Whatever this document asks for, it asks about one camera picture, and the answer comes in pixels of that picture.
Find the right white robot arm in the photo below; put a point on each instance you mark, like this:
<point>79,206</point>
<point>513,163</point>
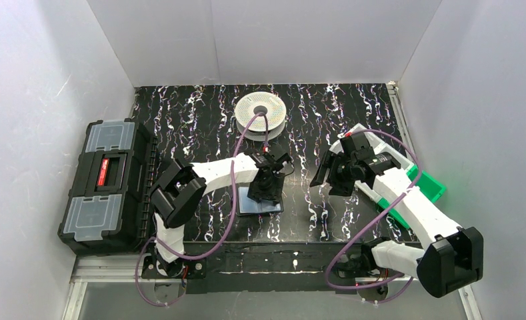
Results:
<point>450,256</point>

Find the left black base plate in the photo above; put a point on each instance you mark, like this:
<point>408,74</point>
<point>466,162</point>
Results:
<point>156,268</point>

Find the green plastic bin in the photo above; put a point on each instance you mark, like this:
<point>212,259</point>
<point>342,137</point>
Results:
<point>431,189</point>

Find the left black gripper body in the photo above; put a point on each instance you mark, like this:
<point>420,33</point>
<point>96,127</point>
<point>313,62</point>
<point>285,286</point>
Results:
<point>265,190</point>

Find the black plastic toolbox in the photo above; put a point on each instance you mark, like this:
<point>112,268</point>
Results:
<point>108,210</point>

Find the white plastic bin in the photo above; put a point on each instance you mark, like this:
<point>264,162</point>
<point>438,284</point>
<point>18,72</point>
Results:
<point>378,146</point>

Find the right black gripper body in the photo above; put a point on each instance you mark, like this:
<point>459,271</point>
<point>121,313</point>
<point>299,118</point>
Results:
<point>325,172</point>

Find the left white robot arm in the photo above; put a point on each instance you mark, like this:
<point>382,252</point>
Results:
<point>178,192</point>

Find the white filament spool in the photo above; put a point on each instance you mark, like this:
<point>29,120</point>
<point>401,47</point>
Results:
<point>268,112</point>

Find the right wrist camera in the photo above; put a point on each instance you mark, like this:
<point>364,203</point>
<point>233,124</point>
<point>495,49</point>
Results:
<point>356,144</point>

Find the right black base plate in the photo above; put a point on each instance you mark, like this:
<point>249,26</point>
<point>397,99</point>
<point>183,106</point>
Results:
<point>357,266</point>

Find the aluminium frame rail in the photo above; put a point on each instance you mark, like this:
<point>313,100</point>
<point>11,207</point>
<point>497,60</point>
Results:
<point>121,269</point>

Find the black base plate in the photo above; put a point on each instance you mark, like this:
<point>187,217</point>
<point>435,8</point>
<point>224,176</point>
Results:
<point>156,268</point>
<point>357,266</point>

